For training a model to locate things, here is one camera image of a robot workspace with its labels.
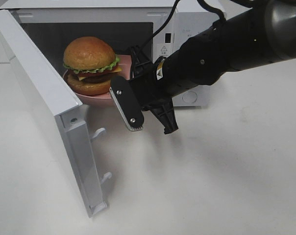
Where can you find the pink round plate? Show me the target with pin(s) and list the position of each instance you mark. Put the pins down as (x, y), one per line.
(103, 100)

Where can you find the white microwave door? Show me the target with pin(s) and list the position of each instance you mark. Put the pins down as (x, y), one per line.
(56, 108)

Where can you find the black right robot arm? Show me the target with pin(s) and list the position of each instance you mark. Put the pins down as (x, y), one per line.
(263, 35)

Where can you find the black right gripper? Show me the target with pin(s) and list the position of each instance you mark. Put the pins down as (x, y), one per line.
(154, 85)

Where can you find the round white door button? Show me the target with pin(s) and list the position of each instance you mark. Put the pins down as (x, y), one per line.
(189, 97)

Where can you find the burger with lettuce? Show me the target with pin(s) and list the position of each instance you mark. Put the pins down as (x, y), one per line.
(91, 63)

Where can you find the white warning sticker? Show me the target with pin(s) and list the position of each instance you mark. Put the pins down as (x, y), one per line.
(164, 50)

